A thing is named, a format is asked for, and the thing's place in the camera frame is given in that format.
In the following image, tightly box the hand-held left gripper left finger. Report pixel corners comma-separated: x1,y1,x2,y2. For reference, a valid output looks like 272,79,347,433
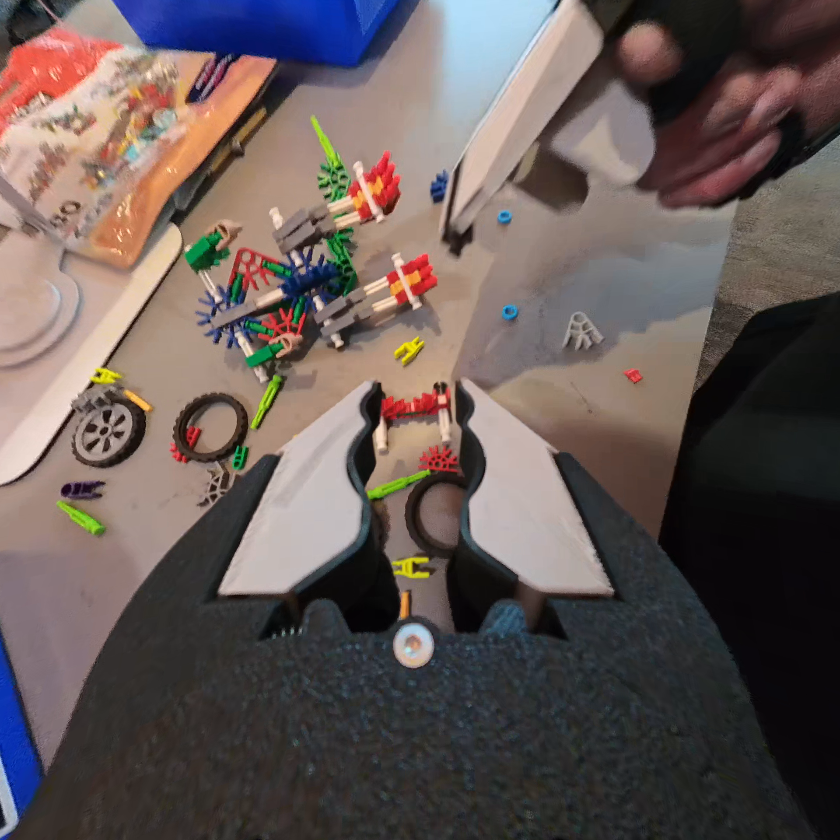
218,381,400,634

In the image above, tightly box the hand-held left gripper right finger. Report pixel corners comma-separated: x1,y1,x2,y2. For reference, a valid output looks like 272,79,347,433
453,379,616,635

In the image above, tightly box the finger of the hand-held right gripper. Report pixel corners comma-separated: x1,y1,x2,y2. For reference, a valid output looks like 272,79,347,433
437,0,573,232
448,0,606,257

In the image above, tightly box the red toothed strip connector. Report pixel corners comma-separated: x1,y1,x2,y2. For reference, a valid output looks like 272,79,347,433
379,387,454,422

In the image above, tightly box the blue plastic bin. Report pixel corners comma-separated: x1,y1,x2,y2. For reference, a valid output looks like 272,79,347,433
0,630,43,828
112,0,421,67

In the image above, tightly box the person's right hand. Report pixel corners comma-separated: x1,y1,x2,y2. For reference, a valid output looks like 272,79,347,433
613,0,840,209

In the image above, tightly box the grey half-circle connector stack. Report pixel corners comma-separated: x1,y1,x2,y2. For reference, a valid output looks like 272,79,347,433
197,462,237,508

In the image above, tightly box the lime green plastic rod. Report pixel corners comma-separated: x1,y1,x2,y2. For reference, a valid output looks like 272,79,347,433
366,470,432,501
56,500,106,537
250,374,285,431

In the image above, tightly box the black rubber tyre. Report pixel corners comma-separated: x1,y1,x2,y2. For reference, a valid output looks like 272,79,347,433
405,472,468,559
173,392,250,464

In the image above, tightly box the small white connector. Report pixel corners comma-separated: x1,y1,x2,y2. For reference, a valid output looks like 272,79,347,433
562,311,605,352

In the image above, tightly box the black tyre grey hub wheel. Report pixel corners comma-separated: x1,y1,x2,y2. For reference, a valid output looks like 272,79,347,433
71,394,147,469

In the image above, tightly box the person's dark clothing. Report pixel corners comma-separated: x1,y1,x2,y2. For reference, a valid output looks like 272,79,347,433
659,292,840,840

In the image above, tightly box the grey snowflake connector stack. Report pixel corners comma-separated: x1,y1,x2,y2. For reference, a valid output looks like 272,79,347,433
71,386,126,414

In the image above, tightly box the multicoloured construction toy model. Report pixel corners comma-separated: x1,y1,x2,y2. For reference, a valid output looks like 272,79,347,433
184,115,439,385

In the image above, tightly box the long yellow rod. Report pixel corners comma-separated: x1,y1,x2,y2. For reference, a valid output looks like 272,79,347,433
177,105,269,211

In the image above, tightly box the printed instruction booklet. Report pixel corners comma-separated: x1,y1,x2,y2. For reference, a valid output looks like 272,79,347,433
0,26,280,270

